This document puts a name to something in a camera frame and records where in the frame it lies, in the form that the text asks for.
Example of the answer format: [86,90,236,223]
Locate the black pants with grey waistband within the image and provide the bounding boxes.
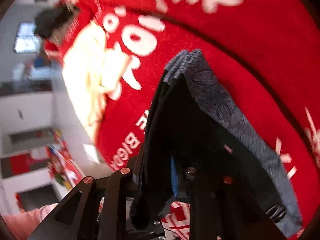
[130,50,303,238]

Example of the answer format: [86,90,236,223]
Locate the person's hand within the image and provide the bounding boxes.
[3,203,57,240]

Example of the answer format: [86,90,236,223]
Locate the red sofa seat cover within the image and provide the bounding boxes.
[42,4,320,240]

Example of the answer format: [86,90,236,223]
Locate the white shelving cabinet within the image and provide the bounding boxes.
[0,17,83,215]

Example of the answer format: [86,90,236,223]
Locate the red sofa back cushion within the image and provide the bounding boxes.
[62,0,319,151]

